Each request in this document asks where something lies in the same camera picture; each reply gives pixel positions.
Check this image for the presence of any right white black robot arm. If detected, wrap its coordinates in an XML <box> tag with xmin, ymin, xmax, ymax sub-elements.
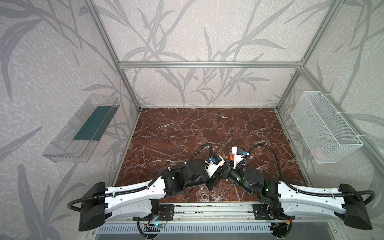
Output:
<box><xmin>222</xmin><ymin>166</ymin><xmax>373</xmax><ymax>230</ymax></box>

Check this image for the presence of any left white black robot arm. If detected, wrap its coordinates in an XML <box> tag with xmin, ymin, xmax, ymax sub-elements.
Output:
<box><xmin>68</xmin><ymin>157</ymin><xmax>232</xmax><ymax>232</ymax></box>

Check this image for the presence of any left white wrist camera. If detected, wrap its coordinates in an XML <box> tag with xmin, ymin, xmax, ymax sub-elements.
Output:
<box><xmin>205</xmin><ymin>155</ymin><xmax>225</xmax><ymax>178</ymax></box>

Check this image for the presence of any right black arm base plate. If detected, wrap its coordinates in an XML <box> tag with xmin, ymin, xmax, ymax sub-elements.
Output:
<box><xmin>252</xmin><ymin>203</ymin><xmax>291</xmax><ymax>221</ymax></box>

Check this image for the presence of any aluminium frame rail front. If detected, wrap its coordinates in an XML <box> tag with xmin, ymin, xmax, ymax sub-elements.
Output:
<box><xmin>105</xmin><ymin>200</ymin><xmax>337</xmax><ymax>223</ymax></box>

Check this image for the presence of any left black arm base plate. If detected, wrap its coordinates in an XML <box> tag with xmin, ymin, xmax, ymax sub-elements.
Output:
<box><xmin>133</xmin><ymin>204</ymin><xmax>175</xmax><ymax>221</ymax></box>

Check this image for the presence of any white wire mesh basket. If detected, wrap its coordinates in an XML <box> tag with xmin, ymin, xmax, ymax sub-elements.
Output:
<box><xmin>291</xmin><ymin>91</ymin><xmax>364</xmax><ymax>164</ymax></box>

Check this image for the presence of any clear plastic wall bin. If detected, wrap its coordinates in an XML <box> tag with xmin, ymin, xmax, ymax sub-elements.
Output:
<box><xmin>42</xmin><ymin>94</ymin><xmax>120</xmax><ymax>163</ymax></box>

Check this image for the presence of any black corrugated cable right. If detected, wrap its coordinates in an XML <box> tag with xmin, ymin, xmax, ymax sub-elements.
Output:
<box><xmin>247</xmin><ymin>143</ymin><xmax>376</xmax><ymax>206</ymax></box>

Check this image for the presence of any black corrugated cable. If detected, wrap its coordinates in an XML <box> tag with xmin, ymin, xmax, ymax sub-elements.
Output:
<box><xmin>247</xmin><ymin>143</ymin><xmax>376</xmax><ymax>206</ymax></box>
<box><xmin>67</xmin><ymin>143</ymin><xmax>214</xmax><ymax>213</ymax></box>

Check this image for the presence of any black corrugated cable left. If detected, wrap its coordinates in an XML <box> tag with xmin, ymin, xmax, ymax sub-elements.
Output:
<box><xmin>67</xmin><ymin>143</ymin><xmax>214</xmax><ymax>213</ymax></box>

